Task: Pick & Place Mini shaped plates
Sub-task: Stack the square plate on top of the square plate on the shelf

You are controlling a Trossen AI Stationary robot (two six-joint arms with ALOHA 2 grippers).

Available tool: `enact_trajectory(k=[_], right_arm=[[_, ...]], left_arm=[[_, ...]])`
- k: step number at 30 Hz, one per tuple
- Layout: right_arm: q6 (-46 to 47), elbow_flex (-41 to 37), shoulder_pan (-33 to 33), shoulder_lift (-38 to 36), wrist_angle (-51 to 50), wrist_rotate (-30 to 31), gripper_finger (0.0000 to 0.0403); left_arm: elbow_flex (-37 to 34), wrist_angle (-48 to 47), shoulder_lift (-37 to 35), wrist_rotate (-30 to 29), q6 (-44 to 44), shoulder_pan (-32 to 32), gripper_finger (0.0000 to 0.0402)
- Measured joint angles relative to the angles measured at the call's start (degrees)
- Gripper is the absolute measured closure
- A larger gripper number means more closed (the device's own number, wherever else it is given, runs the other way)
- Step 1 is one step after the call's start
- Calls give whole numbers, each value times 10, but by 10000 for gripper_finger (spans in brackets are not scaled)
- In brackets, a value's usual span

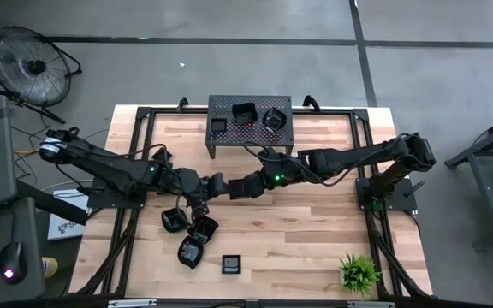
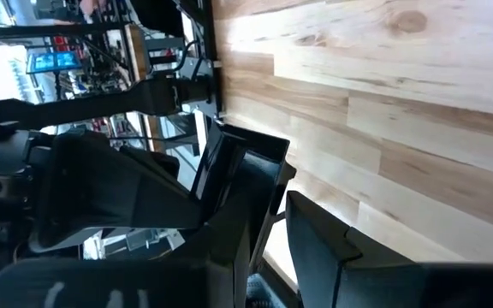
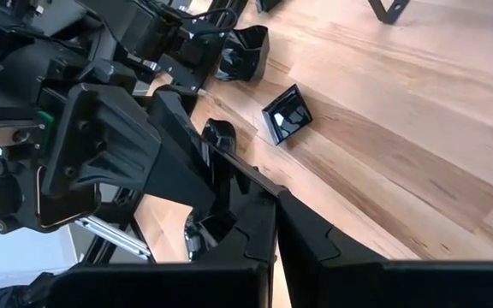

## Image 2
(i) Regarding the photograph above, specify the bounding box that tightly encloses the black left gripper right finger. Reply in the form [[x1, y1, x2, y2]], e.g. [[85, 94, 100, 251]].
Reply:
[[286, 190, 493, 308]]

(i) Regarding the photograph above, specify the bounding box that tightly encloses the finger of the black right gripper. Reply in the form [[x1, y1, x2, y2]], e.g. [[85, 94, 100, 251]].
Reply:
[[120, 145, 182, 184], [27, 130, 207, 254]]

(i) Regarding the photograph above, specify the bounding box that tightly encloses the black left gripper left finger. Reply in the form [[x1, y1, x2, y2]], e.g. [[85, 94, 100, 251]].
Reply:
[[0, 221, 248, 308]]

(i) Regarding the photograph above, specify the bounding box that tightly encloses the blue lit screen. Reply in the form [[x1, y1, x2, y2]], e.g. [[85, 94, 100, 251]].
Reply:
[[26, 50, 83, 74]]

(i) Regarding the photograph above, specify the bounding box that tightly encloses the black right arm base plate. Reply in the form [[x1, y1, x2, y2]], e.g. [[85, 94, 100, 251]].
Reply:
[[177, 55, 223, 116]]

